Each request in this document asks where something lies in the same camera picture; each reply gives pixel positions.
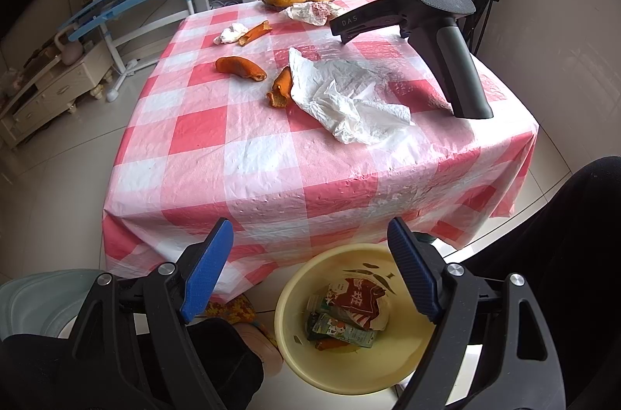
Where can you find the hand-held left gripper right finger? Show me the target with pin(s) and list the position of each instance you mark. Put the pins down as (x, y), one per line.
(412, 269)

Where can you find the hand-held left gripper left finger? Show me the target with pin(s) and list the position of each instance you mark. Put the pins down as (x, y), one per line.
(206, 274)

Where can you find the red white snack wrapper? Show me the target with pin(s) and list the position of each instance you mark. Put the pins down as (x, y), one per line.
(359, 301)

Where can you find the yellow plastic basin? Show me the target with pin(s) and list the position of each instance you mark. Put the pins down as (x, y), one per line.
(388, 366)

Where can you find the long orange peel strip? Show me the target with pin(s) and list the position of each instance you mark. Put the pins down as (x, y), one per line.
(254, 33)

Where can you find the small white tissue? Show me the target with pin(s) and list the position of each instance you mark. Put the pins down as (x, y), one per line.
(232, 34)

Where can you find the orange crochet slipper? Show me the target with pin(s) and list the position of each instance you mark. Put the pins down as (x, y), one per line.
(233, 310)

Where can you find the green drink packet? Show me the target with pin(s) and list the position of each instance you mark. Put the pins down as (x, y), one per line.
(339, 328)

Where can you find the person's left leg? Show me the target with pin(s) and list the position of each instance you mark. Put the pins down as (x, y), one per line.
(228, 366)

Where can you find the person's leg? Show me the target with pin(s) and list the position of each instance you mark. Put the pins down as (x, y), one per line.
(228, 366)
(558, 220)

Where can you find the small orange peel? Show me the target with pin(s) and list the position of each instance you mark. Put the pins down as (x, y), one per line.
(330, 344)

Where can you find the pink checked tablecloth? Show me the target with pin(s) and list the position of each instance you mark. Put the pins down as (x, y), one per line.
(242, 157)

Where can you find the white red-print paper wrapper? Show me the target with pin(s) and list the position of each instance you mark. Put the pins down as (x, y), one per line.
(310, 13)

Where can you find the large crumpled white paper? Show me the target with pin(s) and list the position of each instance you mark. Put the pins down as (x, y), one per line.
(339, 99)

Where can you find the person's right leg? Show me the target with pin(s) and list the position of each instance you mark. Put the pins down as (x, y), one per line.
(558, 220)

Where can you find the light blue plastic stool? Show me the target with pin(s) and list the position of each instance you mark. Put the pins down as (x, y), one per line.
(43, 298)

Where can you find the folded orange peel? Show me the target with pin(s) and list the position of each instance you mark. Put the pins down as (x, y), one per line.
(280, 89)

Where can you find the big curved orange peel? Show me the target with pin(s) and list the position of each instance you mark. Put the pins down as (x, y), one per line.
(240, 68)

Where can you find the white TV cabinet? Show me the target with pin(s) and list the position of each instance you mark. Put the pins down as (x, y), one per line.
(53, 89)

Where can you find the pink vase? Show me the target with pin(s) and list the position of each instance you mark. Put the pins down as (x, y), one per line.
(70, 53)

